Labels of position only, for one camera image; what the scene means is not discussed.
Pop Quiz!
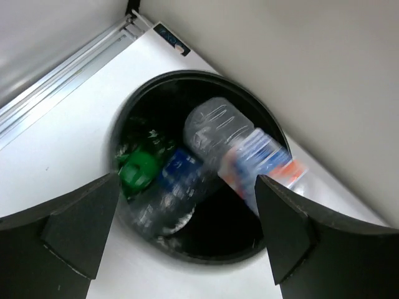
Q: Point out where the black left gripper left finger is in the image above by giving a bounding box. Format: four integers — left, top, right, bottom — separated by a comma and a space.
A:
1, 173, 120, 298

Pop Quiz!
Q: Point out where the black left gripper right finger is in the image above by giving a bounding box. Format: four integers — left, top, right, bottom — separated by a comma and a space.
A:
255, 175, 398, 298

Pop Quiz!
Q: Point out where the black plastic waste bin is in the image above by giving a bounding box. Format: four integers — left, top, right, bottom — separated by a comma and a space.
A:
109, 70, 288, 265

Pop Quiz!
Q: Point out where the aluminium table frame rail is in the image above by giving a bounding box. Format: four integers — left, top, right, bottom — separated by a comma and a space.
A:
1, 10, 153, 148

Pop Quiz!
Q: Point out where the clear bottle orange blue label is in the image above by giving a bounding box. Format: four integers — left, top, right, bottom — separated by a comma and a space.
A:
184, 97, 309, 214

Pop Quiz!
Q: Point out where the green plastic soda bottle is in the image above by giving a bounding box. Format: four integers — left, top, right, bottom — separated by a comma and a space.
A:
115, 116, 175, 200

